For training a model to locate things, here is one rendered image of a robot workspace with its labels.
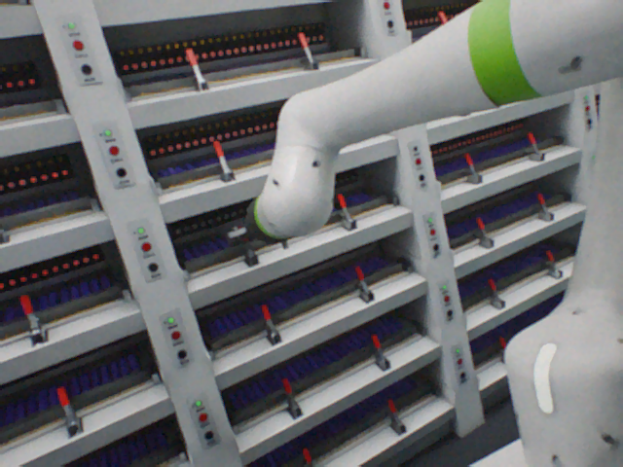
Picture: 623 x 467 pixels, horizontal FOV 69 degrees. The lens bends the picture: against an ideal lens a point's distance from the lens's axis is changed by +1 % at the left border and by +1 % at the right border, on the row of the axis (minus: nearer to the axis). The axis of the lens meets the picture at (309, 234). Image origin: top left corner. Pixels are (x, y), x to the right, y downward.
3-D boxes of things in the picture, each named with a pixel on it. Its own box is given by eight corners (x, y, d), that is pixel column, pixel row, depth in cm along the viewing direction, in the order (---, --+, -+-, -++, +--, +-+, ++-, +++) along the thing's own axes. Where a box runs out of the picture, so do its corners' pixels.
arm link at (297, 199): (267, 219, 62) (338, 238, 66) (284, 136, 65) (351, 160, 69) (242, 234, 75) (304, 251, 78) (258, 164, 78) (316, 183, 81)
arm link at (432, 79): (461, 77, 45) (515, 125, 52) (473, -20, 48) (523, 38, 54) (257, 153, 73) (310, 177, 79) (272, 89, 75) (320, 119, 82)
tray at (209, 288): (413, 226, 120) (412, 192, 116) (192, 310, 96) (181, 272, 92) (368, 204, 137) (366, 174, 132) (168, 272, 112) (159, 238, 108)
